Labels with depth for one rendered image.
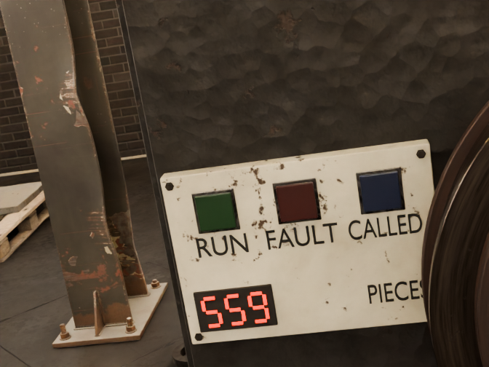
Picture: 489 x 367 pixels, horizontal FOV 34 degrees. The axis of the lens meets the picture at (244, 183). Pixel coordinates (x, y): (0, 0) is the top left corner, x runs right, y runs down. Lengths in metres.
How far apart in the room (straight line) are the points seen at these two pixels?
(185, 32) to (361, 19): 0.16
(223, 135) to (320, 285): 0.18
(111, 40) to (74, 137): 3.66
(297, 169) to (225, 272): 0.13
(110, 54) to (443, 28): 6.32
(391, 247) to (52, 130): 2.73
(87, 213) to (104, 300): 0.40
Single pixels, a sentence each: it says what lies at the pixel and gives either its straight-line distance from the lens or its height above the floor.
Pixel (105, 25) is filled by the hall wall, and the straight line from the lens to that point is 7.02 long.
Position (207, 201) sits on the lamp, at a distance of 0.79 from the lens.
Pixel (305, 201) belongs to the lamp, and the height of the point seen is 1.20.
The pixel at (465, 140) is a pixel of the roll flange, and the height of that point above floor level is 1.25.
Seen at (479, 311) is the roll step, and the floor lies 1.14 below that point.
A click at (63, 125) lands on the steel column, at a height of 0.93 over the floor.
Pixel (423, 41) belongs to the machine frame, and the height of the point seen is 1.33.
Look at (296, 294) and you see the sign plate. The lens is 0.82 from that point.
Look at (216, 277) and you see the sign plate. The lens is 0.82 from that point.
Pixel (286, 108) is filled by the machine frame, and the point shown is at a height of 1.29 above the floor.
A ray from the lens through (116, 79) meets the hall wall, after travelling 7.05.
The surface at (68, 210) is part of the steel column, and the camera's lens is 3.51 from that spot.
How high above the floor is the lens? 1.42
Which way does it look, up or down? 15 degrees down
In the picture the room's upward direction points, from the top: 10 degrees counter-clockwise
